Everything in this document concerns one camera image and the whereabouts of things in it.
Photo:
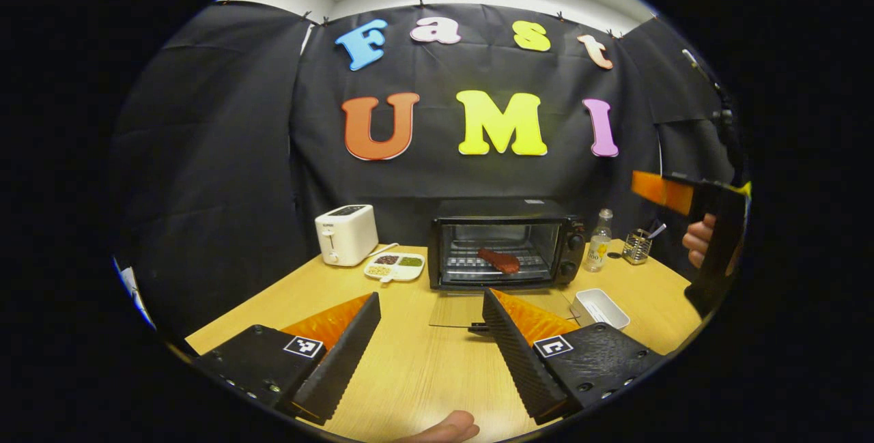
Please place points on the metal spoon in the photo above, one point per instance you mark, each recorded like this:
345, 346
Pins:
655, 230

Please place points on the clear glass bottle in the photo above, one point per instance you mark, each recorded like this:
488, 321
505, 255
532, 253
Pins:
597, 248

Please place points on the black electric oven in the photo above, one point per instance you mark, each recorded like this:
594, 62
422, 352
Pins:
505, 209

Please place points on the row of small cloth clips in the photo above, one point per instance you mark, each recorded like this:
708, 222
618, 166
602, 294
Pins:
421, 2

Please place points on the white toaster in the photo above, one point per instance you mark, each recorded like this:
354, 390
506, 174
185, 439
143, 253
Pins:
348, 238

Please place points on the white rectangular tray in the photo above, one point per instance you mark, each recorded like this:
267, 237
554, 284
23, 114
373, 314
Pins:
601, 306

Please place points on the white divided snack dish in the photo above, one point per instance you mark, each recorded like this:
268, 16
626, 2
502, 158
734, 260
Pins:
396, 271

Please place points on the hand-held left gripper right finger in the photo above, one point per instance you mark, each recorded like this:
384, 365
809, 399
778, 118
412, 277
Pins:
522, 361

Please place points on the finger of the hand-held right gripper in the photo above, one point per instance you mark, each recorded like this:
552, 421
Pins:
659, 190

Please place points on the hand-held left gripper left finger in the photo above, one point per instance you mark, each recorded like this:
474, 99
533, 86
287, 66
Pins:
341, 368

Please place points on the black backdrop cloth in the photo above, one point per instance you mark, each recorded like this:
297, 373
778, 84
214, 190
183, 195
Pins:
437, 177

